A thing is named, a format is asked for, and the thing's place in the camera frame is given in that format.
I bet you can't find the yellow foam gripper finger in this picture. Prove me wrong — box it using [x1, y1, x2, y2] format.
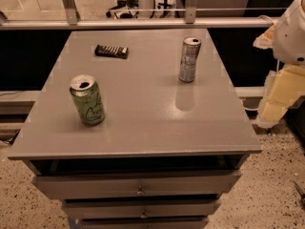
[253, 25, 275, 50]
[256, 64, 305, 128]

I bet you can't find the dark rxbar chocolate bar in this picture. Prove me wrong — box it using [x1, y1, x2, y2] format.
[94, 45, 129, 59]

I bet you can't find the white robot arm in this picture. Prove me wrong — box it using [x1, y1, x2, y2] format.
[253, 0, 305, 129]

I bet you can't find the silver redbull can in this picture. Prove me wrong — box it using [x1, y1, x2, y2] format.
[179, 36, 201, 83]

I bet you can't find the green lacroix can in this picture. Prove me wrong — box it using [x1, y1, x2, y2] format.
[70, 74, 105, 125]

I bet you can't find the grey drawer cabinet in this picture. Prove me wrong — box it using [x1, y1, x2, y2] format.
[8, 28, 263, 229]

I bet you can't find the top grey drawer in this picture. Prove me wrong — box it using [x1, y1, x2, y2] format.
[32, 170, 241, 200]

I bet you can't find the grey drawer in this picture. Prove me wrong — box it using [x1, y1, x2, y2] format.
[80, 218, 209, 229]
[32, 170, 241, 200]
[63, 198, 220, 219]

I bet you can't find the black office chair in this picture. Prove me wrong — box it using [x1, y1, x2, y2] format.
[106, 0, 138, 19]

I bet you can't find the middle grey drawer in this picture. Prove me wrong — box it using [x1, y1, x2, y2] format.
[63, 198, 220, 219]

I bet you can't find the bottom grey drawer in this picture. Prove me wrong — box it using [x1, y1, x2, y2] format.
[80, 218, 209, 229]

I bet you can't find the white cable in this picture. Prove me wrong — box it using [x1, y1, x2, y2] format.
[241, 100, 262, 113]

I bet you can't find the metal railing frame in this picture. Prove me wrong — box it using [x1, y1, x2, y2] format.
[0, 0, 293, 31]

